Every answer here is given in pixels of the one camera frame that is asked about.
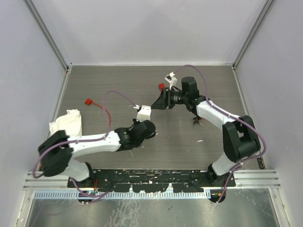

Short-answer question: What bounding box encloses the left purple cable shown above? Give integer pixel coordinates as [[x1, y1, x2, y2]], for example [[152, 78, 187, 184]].
[[32, 91, 140, 179]]

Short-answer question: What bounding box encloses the red cable padlock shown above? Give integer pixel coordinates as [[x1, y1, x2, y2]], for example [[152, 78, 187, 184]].
[[84, 98, 111, 127], [158, 83, 165, 92]]

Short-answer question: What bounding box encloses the black orange key bunch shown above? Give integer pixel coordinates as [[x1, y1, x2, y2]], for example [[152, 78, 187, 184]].
[[192, 116, 203, 128]]

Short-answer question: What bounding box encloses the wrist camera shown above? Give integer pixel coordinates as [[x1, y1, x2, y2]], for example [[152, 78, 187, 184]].
[[134, 105, 152, 122], [165, 72, 178, 90]]

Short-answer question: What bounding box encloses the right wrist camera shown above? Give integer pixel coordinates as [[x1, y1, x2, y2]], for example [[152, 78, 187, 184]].
[[165, 72, 178, 90]]

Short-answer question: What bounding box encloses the white cloth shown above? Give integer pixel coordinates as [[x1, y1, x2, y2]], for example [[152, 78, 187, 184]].
[[49, 109, 82, 136]]

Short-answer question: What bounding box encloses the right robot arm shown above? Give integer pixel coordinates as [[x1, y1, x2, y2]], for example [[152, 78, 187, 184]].
[[151, 77, 261, 186]]

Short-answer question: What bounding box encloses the slotted cable duct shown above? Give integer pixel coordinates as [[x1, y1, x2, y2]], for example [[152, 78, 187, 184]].
[[33, 190, 211, 200]]

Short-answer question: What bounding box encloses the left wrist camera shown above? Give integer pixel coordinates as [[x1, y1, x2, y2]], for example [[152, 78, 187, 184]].
[[134, 105, 152, 122]]

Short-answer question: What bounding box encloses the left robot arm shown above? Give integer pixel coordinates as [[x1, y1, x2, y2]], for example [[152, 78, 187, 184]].
[[38, 120, 156, 187]]

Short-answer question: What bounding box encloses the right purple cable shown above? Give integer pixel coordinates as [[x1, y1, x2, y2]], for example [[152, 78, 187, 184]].
[[171, 65, 268, 204]]

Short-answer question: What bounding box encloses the purple cable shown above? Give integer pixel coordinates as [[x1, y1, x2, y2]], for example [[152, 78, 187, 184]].
[[171, 65, 268, 204], [32, 91, 140, 179]]

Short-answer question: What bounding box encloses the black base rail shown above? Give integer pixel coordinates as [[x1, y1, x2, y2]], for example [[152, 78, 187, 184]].
[[76, 169, 229, 193]]

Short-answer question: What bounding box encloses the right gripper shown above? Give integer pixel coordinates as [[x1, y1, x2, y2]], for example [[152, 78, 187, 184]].
[[151, 87, 188, 110]]

